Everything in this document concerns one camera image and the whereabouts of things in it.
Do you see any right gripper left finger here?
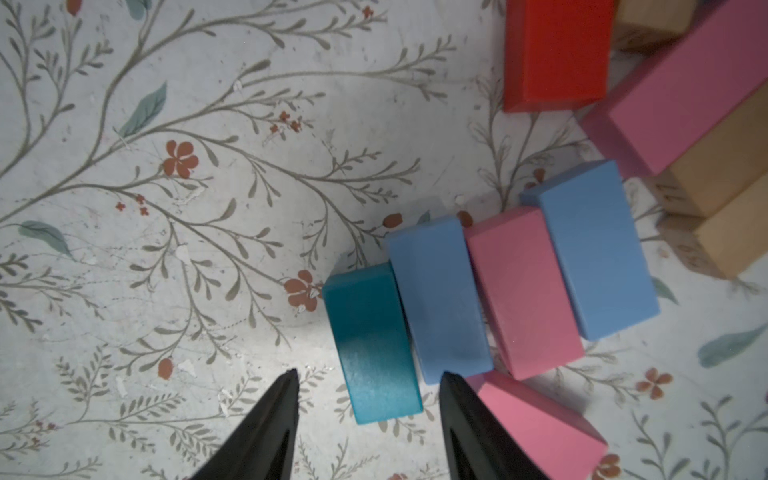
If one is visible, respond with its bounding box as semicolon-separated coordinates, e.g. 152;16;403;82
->
192;369;299;480

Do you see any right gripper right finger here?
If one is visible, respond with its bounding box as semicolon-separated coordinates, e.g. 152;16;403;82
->
439;372;546;480

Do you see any teal block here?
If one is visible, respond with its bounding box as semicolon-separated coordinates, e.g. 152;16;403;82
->
323;263;423;425

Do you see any light blue block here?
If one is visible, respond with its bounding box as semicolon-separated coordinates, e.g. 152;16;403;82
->
386;216;494;385
520;160;660;341

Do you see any natural wood block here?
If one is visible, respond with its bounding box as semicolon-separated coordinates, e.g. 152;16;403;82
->
657;175;767;280
643;84;767;218

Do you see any long pink block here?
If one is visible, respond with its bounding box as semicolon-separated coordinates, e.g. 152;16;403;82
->
580;0;767;178

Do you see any red block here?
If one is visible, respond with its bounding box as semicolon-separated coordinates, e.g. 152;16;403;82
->
503;0;615;113

